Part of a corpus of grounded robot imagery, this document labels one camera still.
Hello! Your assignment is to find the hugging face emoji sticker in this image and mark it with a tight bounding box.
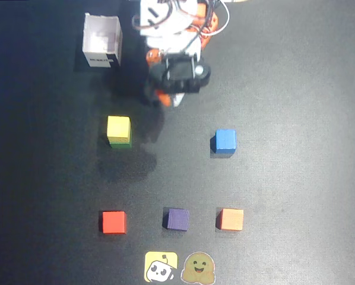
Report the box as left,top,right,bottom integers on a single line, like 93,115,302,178
180,251,217,284

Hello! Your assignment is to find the green wooden cube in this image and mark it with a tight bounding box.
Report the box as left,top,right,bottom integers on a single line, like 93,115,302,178
109,137,134,150

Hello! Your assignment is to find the white open cardboard box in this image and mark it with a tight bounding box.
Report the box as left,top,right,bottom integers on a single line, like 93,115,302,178
82,12,124,69

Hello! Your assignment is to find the yellow robot face sticker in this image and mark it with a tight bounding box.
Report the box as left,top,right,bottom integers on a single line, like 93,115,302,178
144,251,179,283

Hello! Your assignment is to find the yellow wooden cube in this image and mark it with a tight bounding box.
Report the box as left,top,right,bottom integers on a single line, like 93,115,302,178
106,115,132,143

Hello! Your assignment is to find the blue wooden cube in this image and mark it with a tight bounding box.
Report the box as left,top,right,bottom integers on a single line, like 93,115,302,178
210,128,237,155

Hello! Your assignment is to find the black felt mat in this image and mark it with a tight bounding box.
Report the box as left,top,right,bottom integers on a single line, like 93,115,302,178
0,0,355,285

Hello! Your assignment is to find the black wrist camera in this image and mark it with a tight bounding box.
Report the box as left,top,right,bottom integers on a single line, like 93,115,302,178
148,55,213,96

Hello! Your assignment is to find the orange wooden cube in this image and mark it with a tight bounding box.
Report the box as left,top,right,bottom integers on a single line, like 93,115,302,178
215,208,245,232

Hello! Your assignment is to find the red white servo cable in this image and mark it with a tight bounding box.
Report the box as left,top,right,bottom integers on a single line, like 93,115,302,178
195,0,231,38

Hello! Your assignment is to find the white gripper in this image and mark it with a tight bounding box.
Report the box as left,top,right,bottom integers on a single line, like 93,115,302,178
138,0,204,108

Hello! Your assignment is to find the purple wooden cube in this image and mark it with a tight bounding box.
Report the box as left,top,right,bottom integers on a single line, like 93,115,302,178
162,207,191,232

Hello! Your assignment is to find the red wooden cube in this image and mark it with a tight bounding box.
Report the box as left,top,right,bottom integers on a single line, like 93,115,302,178
101,210,128,235

